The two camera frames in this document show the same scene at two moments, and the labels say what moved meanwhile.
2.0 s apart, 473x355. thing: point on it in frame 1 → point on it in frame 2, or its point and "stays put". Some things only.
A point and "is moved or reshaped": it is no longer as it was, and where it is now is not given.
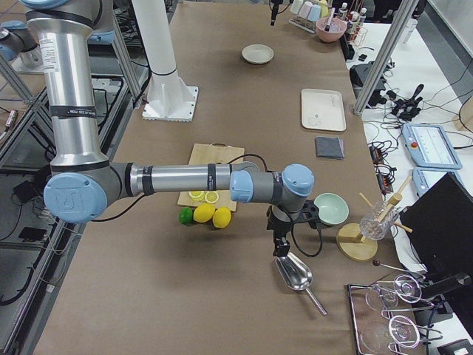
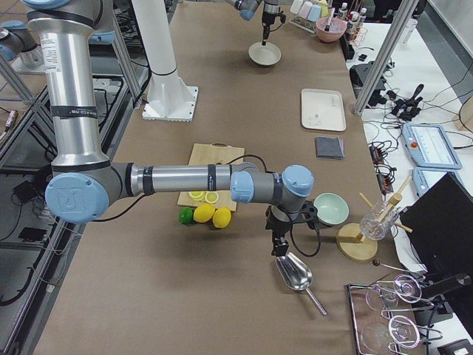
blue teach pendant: x=430 y=146 stays put
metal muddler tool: x=327 y=26 stays put
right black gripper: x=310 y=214 stays put
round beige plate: x=257 y=53 is moved or reshaped
